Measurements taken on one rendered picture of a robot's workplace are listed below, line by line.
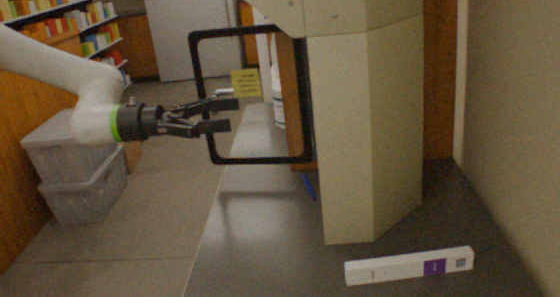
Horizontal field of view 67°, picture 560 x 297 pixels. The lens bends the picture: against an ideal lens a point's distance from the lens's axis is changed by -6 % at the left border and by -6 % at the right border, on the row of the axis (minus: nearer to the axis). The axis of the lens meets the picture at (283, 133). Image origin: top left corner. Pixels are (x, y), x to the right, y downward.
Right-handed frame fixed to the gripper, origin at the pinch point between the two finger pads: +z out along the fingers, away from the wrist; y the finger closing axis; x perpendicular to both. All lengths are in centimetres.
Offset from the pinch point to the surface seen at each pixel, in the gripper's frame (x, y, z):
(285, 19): -22.6, -14.2, 15.7
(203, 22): 47, 474, -116
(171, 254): 123, 106, -70
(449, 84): 5, 23, 58
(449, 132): 19, 23, 58
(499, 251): 28, -21, 57
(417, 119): 4.1, -2.0, 42.6
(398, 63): -10.7, -7.1, 37.4
